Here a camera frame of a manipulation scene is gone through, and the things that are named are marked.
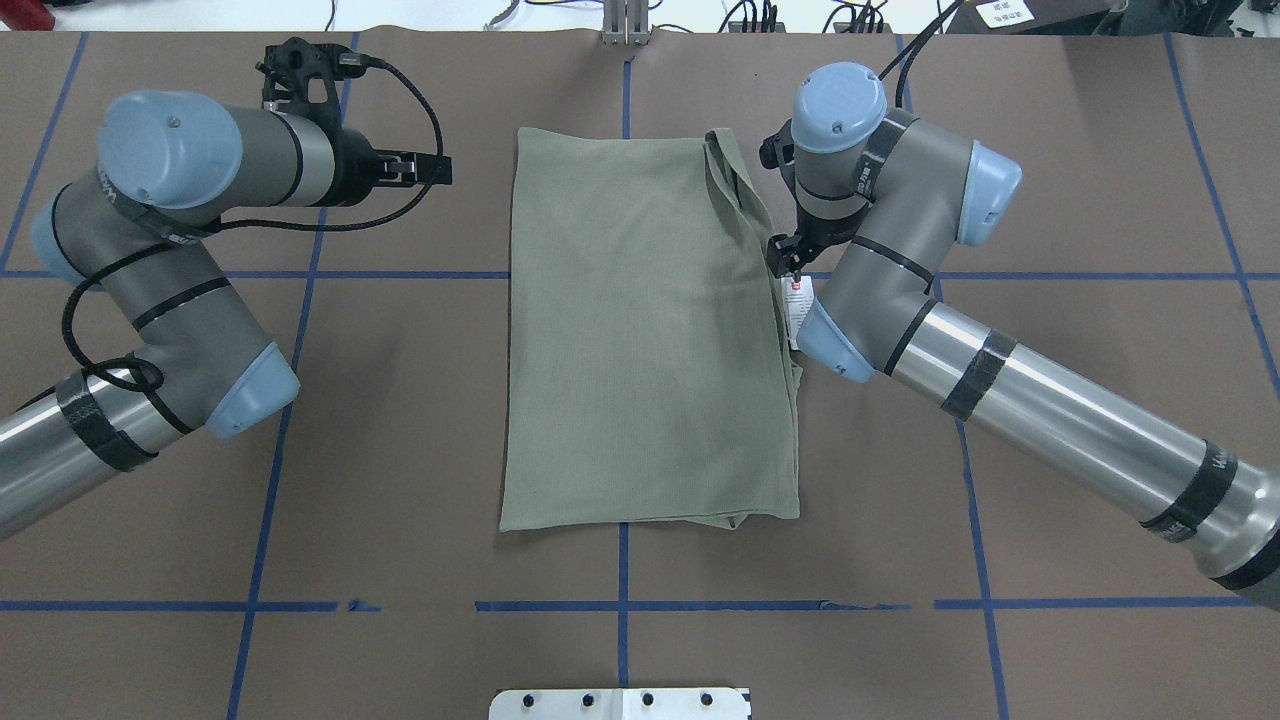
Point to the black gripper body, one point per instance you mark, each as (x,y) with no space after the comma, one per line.
(787,251)
(353,170)

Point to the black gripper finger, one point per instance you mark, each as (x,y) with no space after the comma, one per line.
(403,169)
(784,255)

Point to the green long-sleeve shirt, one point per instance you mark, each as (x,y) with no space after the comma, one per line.
(650,374)

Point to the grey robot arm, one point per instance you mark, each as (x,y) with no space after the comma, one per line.
(899,193)
(170,163)

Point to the white paper hang tag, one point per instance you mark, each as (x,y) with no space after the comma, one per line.
(798,296)

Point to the red cylindrical bottle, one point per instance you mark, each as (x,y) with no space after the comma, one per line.
(26,15)

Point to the aluminium camera post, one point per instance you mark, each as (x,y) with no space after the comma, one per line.
(626,22)

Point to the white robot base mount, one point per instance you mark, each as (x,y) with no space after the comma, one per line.
(623,703)

